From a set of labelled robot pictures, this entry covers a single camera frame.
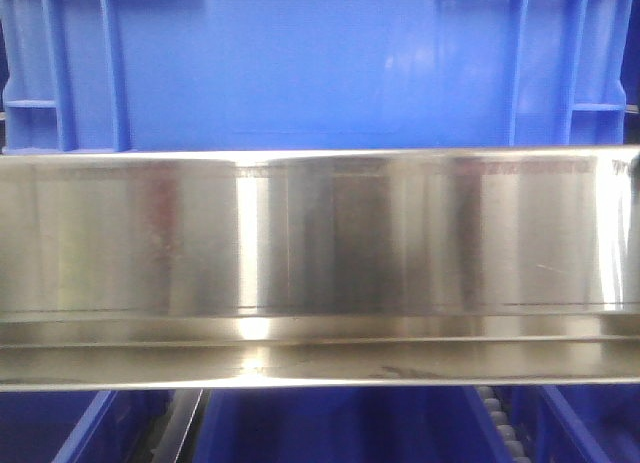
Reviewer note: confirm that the blue plastic bin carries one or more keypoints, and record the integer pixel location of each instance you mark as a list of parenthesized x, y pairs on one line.
[(110, 76)]

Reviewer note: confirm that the steel shelf front beam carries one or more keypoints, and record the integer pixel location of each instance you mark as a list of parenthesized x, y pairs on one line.
[(331, 268)]

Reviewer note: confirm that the lower blue bin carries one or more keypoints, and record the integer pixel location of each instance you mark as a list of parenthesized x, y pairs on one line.
[(349, 424)]

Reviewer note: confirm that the right white roller track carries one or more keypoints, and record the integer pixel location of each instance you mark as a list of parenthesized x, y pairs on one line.
[(503, 426)]

